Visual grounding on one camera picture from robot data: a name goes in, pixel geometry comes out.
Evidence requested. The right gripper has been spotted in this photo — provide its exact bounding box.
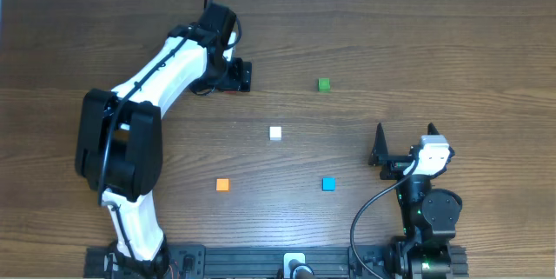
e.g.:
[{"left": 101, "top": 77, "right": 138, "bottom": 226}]
[{"left": 367, "top": 122, "right": 440, "bottom": 181}]

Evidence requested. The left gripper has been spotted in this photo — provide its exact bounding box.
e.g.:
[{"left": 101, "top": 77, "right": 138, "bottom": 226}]
[{"left": 225, "top": 57, "right": 253, "bottom": 93}]

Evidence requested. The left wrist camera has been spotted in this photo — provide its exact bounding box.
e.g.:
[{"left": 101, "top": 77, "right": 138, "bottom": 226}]
[{"left": 223, "top": 30, "right": 238, "bottom": 62}]

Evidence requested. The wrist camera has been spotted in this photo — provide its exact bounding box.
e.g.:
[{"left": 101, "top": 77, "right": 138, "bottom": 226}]
[
  {"left": 407, "top": 134, "right": 451, "bottom": 178},
  {"left": 223, "top": 30, "right": 238, "bottom": 62}
]

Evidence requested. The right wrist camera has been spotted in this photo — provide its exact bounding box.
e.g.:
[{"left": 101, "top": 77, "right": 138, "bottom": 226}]
[{"left": 407, "top": 134, "right": 451, "bottom": 178}]

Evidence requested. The mounting rail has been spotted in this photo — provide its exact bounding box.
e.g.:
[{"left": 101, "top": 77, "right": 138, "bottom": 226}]
[{"left": 84, "top": 243, "right": 470, "bottom": 279}]

